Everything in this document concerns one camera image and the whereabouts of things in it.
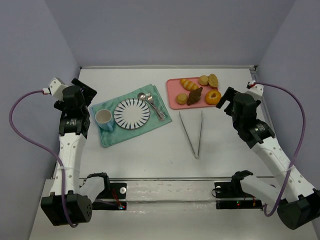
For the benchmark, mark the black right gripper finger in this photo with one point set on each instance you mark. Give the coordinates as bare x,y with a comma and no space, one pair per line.
230,98
221,102

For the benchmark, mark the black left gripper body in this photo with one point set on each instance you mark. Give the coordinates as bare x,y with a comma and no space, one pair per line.
85,87

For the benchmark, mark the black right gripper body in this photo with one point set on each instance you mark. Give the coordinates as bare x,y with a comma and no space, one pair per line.
227,96

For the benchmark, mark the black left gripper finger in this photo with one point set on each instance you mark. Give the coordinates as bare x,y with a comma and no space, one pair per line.
88,94
83,87

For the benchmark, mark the orange ring doughnut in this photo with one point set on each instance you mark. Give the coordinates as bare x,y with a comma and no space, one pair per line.
213,97

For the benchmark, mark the brown chocolate croissant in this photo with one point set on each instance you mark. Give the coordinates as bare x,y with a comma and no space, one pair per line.
194,96

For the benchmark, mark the round golden muffin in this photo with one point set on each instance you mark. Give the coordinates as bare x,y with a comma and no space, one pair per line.
181,98

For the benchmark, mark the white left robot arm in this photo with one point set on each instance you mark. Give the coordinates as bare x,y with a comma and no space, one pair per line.
66,204

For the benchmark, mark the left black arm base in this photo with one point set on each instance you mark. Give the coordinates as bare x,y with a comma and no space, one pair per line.
105,195

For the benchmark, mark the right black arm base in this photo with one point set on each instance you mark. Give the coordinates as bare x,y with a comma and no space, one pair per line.
229,195

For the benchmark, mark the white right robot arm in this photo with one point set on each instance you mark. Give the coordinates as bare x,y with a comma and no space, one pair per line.
298,201

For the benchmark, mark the brown split bread roll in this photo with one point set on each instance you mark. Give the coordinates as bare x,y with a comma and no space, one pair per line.
213,80

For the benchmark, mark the long yellow striped bread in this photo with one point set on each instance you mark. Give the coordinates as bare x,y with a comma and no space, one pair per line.
188,85

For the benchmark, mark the light blue mug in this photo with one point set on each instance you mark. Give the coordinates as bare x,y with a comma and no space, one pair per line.
104,119

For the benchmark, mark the round bun top centre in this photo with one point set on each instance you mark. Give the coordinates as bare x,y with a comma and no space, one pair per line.
203,80

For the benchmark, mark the teal cloth placemat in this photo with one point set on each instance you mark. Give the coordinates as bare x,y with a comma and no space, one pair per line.
124,129

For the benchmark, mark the blue striped white plate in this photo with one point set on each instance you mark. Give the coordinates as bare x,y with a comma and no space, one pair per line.
131,113

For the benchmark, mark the silver spoon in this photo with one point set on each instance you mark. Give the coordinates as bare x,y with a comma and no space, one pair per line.
144,97

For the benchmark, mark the pink tray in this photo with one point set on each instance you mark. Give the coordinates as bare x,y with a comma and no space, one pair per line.
174,87

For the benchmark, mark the metal tongs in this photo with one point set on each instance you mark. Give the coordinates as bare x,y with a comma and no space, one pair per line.
195,151

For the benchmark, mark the silver fork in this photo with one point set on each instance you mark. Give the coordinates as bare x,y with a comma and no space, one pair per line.
150,99

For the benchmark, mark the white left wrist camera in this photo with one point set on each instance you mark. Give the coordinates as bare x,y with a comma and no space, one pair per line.
55,88

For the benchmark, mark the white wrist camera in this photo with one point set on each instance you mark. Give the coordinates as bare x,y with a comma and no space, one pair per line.
55,88
255,90

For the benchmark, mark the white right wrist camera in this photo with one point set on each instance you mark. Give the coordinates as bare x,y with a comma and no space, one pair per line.
255,90

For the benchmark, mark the aluminium front rail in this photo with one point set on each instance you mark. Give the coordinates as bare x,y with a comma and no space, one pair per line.
169,189

